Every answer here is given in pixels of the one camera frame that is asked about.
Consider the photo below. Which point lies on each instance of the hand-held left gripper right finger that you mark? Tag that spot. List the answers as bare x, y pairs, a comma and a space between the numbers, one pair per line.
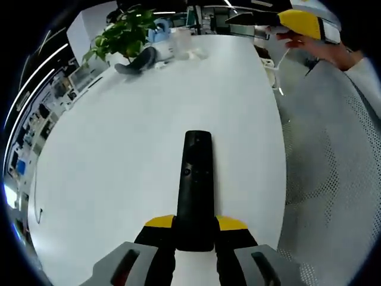
238, 262

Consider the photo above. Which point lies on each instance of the potted green plant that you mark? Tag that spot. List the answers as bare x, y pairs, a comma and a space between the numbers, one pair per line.
125, 35

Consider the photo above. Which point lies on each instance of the black curved headset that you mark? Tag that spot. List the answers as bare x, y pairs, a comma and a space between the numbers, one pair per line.
137, 64

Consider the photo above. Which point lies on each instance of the grey mesh office chair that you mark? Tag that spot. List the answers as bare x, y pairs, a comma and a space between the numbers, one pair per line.
333, 178

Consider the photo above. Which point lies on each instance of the black remote control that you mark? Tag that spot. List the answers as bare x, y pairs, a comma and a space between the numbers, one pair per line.
195, 208

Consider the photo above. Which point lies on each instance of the clear plastic bottle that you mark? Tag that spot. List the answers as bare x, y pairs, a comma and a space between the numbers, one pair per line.
182, 43

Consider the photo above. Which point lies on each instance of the light blue plastic container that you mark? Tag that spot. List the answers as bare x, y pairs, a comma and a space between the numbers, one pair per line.
159, 31

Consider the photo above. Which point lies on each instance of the crumpled white tissue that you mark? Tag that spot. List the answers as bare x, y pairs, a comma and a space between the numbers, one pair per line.
198, 54
160, 65

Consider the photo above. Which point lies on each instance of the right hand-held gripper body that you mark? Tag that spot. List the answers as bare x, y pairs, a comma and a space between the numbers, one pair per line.
318, 9

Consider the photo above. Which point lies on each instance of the background display counter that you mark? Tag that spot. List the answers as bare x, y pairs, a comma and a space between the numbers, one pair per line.
44, 119

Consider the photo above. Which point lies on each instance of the ceiling light strip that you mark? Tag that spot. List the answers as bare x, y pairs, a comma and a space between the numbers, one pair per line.
32, 86
56, 50

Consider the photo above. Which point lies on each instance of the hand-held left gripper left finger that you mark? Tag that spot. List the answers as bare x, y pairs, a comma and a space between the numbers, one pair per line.
140, 262

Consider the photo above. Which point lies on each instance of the blue box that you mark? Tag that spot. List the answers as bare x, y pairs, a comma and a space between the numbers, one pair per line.
21, 166

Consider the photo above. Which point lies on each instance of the person's right hand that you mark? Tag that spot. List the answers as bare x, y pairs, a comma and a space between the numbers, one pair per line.
318, 47

